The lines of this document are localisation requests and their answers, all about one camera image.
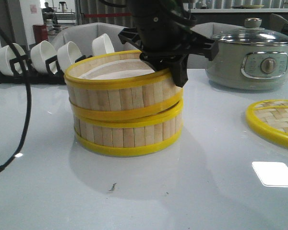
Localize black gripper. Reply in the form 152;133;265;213
118;0;219;87

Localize bamboo steamer tray yellow rims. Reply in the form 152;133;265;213
64;50;183;121

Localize woven bamboo steamer lid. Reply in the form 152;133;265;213
245;99;288;148

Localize grey armchair right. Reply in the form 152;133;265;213
187;22;242;69

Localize grey armchair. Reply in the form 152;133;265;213
51;23;137;56
187;22;242;69

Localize white liner in moved tray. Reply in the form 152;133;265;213
78;59;155;80

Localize green electric cooking pot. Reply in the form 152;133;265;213
205;42;288;91

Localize dark grey counter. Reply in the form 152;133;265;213
191;8;288;28

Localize glass pot lid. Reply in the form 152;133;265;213
212;18;288;46

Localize white bowl far right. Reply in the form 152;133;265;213
92;34;115;56

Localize white bowl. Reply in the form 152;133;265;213
0;43;26;76
30;40;57;74
92;34;115;56
57;41;82;73

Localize bamboo steamer base tray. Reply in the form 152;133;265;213
73;100;183;157

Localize red barrier tape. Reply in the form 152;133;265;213
84;13;131;18

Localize grey armchair left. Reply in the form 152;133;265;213
51;23;137;56

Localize person in background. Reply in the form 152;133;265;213
42;2;54;13

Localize red bin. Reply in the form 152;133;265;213
33;24;48;44

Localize black dish rack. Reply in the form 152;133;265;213
0;45;93;85

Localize white bowl far left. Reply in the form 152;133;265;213
0;43;26;76

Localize black cable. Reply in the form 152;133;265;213
0;15;32;179

